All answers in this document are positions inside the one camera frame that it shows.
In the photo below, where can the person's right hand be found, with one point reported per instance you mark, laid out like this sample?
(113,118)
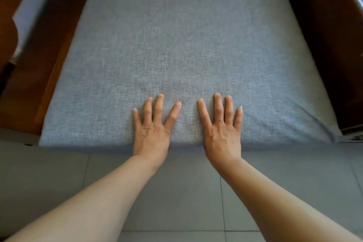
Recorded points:
(222,142)

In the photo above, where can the person's left hand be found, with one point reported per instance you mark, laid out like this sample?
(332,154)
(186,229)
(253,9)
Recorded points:
(151,139)

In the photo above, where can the person's left middle finger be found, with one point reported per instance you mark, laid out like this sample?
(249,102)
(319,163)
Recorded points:
(159,108)

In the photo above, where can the person's right middle finger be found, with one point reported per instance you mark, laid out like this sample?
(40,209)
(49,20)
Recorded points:
(218,108)

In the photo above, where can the person's right little finger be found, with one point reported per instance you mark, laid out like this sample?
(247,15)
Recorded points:
(238,118)

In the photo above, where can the person's left little finger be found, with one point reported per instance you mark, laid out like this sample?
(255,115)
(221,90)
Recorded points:
(137,119)

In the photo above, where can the grey fabric seat cushion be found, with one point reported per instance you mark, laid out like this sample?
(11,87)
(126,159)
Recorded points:
(187,37)

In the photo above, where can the person's left forearm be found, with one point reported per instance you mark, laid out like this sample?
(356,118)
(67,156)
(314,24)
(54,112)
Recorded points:
(93,205)

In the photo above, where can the person's right forearm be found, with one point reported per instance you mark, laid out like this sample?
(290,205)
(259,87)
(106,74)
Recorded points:
(272,205)

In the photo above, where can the brown wooden sofa armrest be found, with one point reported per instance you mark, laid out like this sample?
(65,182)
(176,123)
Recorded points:
(326,37)
(25,85)

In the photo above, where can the pale blue fabric cushion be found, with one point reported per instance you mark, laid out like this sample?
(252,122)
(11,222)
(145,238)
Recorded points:
(36,3)

